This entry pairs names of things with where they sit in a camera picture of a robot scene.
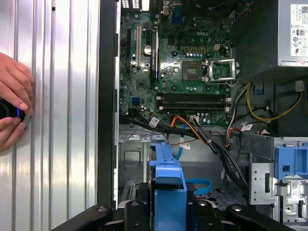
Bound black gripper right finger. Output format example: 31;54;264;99
186;182;295;231

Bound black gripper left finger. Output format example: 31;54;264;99
50;182;152;231

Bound hard disk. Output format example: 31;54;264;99
148;141;189;231

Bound blue SATA wire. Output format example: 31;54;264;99
178;124;213;197

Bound round black tool blue ring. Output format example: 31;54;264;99
0;100;26;122

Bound metal disk bay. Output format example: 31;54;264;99
117;125;250;210

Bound person's right hand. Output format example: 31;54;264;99
0;116;27;154

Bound person's left hand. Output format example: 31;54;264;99
0;52;36;116

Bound grey metal drive cage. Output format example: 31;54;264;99
249;136;308;231

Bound blue plastic drive latch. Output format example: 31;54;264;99
274;143;308;180

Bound black RAM slot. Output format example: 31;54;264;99
156;107;231;113
156;103;231;108
156;97;231;103
156;92;231;98

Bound black open PC case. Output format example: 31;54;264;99
97;0;308;231

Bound CPU socket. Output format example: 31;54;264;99
181;61;204;81

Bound black expansion slot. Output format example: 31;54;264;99
126;28;132;74

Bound white expansion slot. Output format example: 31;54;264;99
136;25;142;70

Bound green Dell motherboard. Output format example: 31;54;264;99
119;0;233;126

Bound grey power supply unit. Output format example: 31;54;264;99
231;0;308;84

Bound blue VGA port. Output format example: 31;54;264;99
171;5;183;25

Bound black cable bundle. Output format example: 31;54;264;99
122;113;248;200

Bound orange flat wire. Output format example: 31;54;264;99
170;115;210;145

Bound yellow black power wires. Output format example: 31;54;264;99
245;81;304;122

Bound thin wire locking lever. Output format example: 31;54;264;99
204;78;240;88

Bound metal socket cover frame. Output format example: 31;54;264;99
206;59;241;84

